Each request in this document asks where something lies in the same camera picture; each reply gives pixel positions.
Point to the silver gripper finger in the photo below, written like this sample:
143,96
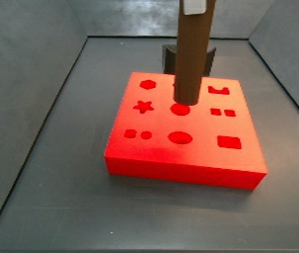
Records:
194,7

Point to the brown oval peg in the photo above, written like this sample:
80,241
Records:
194,28

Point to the dark curved holder block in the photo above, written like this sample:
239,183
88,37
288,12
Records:
168,53

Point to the red shape sorter block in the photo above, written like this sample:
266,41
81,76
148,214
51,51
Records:
199,144

